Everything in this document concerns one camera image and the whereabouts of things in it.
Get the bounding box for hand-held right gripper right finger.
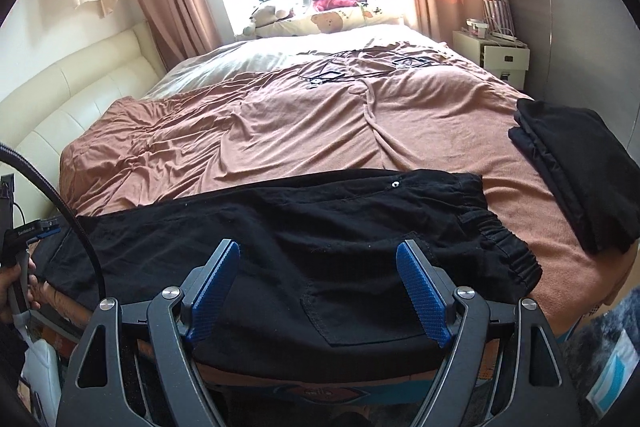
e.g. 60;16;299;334
395;238;583;427

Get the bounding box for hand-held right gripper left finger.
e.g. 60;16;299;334
56;238;242;427

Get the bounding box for black pants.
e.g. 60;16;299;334
37;168;543;380
507;98;640;255

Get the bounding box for black folded pants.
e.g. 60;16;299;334
507;98;640;255

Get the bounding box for person's left hand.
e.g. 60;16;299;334
0;257;43;323

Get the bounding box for blue printed bed sheet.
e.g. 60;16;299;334
30;292;586;408

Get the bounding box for cream padded headboard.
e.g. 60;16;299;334
0;21;168;218

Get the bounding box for white plastic bin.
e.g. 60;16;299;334
20;337;63;413

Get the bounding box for grey blue shaggy rug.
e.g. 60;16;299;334
557;292;640;408

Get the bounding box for brown blanket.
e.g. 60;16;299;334
30;39;628;388

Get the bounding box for white blue plastic packet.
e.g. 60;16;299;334
585;327;636;408

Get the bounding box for white nightstand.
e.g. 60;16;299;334
452;29;531;88

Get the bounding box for white power strip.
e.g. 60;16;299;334
487;32;526;48

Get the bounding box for white plush toy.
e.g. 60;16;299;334
242;0;316;35

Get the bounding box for bear print pillow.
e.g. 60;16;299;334
250;2;406;38

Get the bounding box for striped bag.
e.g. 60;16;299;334
477;0;513;38

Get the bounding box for red cloth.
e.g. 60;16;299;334
312;0;358;12

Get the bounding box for black braided cable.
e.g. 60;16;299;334
0;142;107;303

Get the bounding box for small black wired device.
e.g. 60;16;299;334
300;69;346;88

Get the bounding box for thin black cables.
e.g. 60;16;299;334
295;47;451;90

